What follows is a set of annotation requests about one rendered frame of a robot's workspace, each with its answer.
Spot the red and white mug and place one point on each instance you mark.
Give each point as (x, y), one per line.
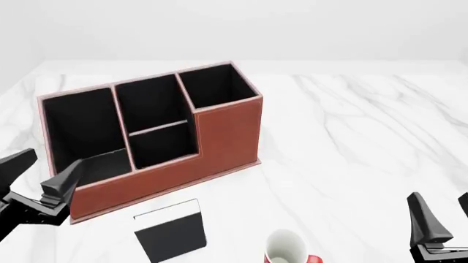
(283, 246)

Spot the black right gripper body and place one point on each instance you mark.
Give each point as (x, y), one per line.
(442, 253)

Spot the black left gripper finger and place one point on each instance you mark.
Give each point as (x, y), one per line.
(64, 180)
(16, 163)

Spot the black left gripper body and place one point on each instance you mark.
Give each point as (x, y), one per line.
(29, 212)

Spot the red-brown desk caddy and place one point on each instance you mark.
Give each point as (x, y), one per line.
(226, 137)

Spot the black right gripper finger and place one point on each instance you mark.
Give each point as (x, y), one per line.
(426, 222)
(464, 201)

